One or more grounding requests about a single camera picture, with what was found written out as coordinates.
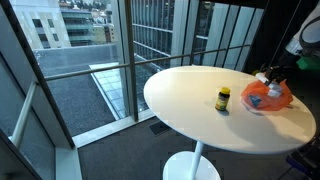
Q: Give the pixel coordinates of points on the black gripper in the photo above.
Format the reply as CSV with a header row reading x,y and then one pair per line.
x,y
281,71

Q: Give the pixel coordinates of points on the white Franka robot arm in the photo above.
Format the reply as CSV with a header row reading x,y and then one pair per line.
x,y
308,33

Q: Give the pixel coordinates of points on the orange plastic bag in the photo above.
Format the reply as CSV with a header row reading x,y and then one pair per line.
x,y
260,96

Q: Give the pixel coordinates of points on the blue Mentos gum bottle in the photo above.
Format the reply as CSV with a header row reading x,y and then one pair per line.
x,y
255,100

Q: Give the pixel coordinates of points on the yellow-capped vitamin bottle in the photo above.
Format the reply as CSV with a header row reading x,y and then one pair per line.
x,y
222,100

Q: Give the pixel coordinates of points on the dark floor vent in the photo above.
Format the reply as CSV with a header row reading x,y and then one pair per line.
x,y
159,128

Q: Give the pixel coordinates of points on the grey metal window railing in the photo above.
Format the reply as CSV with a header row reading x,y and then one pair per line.
x,y
100,68

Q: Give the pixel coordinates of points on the white vertical window bar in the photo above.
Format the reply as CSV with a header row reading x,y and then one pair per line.
x,y
23,113

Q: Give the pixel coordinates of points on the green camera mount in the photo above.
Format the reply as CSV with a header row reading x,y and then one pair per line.
x,y
308,63

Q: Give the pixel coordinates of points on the white table pedestal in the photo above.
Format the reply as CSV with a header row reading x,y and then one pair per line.
x,y
193,163

